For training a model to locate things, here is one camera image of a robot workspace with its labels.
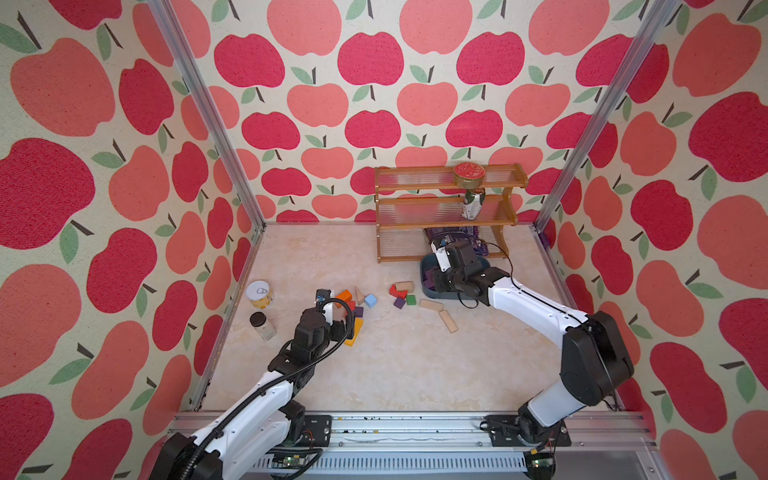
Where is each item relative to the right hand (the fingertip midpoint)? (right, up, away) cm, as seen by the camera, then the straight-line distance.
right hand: (439, 276), depth 90 cm
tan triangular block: (-25, -7, +9) cm, 28 cm away
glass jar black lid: (-53, -12, -6) cm, 54 cm away
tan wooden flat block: (-1, -10, +9) cm, 13 cm away
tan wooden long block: (+5, -17, +3) cm, 18 cm away
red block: (-13, -7, +10) cm, 17 cm away
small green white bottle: (+12, +24, +6) cm, 27 cm away
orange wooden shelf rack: (-1, +24, +32) cm, 40 cm away
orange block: (-29, -7, +9) cm, 32 cm away
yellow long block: (-25, -16, +3) cm, 30 cm away
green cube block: (-8, -9, +9) cm, 15 cm away
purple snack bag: (+18, +9, +17) cm, 27 cm away
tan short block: (-10, -4, +9) cm, 14 cm away
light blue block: (-21, -9, +6) cm, 24 cm away
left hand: (-29, -10, -6) cm, 31 cm away
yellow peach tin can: (-57, -6, +5) cm, 58 cm away
